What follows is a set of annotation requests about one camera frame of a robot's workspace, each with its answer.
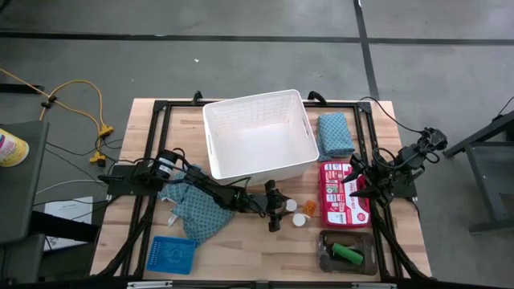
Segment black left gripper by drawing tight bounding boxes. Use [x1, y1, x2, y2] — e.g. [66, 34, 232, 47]
[240, 179, 293, 233]

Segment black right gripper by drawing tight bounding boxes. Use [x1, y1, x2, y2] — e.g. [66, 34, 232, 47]
[341, 152, 398, 208]

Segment blue patterned cloth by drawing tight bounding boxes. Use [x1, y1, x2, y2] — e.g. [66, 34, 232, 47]
[316, 112, 357, 162]

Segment green cylindrical roll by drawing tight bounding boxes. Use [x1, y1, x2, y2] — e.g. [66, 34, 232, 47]
[331, 242, 365, 266]

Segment blue patterned gown white ties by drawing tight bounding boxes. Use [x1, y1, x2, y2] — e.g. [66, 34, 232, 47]
[157, 163, 236, 246]

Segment white perforated plastic basket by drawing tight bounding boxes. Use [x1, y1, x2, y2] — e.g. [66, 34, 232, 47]
[202, 88, 320, 190]

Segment dark grey plastic bin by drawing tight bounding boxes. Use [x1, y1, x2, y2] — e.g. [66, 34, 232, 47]
[318, 229, 379, 276]

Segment red first aid kit case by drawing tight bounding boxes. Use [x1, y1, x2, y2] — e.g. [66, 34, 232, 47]
[319, 161, 371, 229]

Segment silver aluminium bar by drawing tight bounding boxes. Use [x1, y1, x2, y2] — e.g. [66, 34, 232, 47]
[126, 280, 173, 289]
[352, 282, 397, 289]

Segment black metal side table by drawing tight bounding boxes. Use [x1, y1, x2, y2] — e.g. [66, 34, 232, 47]
[443, 110, 514, 234]

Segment blue plastic tray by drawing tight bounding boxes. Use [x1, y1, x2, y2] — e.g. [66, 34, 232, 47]
[145, 235, 198, 276]

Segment white paper sheet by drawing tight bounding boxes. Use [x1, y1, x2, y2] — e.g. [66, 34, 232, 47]
[43, 195, 94, 252]

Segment dark grey side cart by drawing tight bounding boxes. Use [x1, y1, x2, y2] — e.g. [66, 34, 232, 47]
[0, 120, 51, 246]

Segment yellow white wipes canister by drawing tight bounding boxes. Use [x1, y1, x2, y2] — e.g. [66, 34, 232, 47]
[0, 128, 31, 168]

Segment black floor bar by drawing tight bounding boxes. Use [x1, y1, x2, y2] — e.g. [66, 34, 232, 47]
[0, 83, 45, 94]

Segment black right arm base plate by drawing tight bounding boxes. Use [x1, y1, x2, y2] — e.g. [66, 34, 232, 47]
[391, 166, 426, 198]

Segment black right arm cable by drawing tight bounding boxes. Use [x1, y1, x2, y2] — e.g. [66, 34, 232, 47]
[359, 96, 426, 136]

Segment black aluminium table frame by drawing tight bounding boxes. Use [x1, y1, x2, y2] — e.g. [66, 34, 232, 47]
[92, 90, 433, 282]

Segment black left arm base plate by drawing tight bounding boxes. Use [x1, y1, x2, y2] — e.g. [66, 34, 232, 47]
[106, 165, 161, 197]

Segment yellow extension cord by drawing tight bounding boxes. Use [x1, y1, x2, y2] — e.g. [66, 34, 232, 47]
[0, 67, 116, 165]

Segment white floor cable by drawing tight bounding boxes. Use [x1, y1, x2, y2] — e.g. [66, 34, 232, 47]
[35, 178, 108, 196]

